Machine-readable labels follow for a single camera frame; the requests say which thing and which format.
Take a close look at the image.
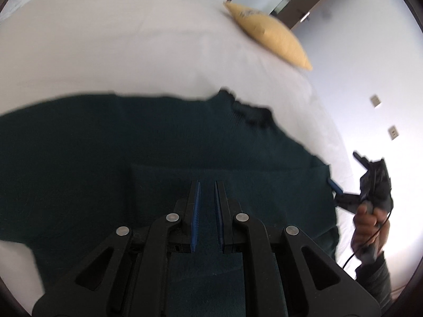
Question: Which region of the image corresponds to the dark grey sleeve forearm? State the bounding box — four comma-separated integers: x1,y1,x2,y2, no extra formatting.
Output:
356,252,393,314

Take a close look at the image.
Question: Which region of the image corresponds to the beige wall socket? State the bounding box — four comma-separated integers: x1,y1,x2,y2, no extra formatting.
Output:
388,125,399,139

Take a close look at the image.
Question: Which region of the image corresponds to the dark green knit sweater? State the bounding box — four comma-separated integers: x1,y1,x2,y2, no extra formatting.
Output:
1,90,339,316

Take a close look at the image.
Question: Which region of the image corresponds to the white bed sheet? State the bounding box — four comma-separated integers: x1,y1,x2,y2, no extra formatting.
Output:
1,0,340,313

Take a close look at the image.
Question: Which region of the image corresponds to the beige wall switch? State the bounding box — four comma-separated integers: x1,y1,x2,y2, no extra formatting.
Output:
370,95,381,107

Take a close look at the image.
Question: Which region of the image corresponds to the right hand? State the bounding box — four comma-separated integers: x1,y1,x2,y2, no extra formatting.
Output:
351,203,390,262

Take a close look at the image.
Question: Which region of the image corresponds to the yellow pillow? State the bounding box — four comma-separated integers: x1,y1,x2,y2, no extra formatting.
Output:
224,1,312,71

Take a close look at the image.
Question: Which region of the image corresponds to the black cable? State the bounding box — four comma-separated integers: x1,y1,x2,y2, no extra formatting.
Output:
341,200,394,270

